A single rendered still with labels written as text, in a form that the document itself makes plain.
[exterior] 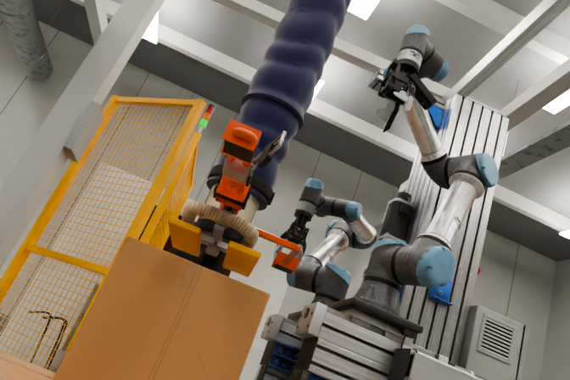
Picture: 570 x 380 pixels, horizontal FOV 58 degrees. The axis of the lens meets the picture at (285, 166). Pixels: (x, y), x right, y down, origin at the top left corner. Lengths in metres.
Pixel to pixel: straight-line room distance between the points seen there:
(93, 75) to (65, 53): 9.57
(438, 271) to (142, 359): 0.82
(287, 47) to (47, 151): 1.53
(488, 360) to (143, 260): 1.16
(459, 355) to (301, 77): 1.09
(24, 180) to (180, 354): 1.77
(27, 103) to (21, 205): 9.39
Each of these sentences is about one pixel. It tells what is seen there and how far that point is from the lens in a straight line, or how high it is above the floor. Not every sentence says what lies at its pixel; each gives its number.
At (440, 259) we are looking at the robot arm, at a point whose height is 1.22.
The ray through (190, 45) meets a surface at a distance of 10.35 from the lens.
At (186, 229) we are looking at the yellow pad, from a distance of 1.53.
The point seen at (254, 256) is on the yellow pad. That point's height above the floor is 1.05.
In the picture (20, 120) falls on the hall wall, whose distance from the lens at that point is 12.06.
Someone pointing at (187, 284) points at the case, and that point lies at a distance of 1.35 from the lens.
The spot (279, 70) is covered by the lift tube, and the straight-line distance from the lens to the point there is 1.83.
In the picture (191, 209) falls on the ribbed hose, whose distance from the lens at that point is 1.52.
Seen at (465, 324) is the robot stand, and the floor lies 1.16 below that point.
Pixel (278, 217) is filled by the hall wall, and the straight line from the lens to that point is 11.46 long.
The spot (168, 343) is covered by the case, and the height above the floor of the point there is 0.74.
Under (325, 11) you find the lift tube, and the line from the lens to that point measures 2.04.
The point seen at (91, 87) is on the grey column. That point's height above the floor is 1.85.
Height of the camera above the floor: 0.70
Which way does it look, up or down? 24 degrees up
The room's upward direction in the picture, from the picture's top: 22 degrees clockwise
